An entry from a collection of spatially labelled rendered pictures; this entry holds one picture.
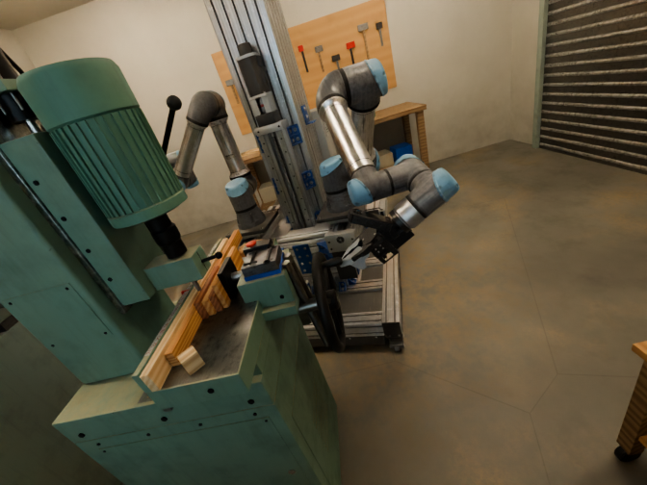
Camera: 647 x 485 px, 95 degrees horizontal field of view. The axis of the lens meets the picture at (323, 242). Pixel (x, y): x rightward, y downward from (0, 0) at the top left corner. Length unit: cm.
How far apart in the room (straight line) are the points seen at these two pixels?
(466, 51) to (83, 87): 415
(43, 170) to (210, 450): 80
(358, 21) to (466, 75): 146
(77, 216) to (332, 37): 356
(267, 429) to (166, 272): 49
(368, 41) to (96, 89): 359
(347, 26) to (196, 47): 169
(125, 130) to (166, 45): 359
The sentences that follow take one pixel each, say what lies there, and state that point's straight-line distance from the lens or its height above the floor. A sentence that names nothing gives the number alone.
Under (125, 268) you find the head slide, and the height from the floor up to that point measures 110.
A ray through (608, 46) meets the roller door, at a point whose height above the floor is 96.
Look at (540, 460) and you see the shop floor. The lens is 152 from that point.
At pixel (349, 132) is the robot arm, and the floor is 121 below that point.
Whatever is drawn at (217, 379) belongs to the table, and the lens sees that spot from 70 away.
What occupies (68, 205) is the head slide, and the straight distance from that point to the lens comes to 84.
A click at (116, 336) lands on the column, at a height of 94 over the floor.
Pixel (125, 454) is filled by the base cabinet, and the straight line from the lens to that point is 115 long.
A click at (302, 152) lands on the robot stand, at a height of 108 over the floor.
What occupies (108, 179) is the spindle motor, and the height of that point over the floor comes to 130.
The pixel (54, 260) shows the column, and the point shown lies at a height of 118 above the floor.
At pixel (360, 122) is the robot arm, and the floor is 119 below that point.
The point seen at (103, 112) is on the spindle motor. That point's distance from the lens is 74.
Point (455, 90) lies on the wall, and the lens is 446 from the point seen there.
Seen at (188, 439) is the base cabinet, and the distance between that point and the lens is 102.
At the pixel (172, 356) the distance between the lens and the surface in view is 78.
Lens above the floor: 135
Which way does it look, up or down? 27 degrees down
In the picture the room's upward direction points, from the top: 18 degrees counter-clockwise
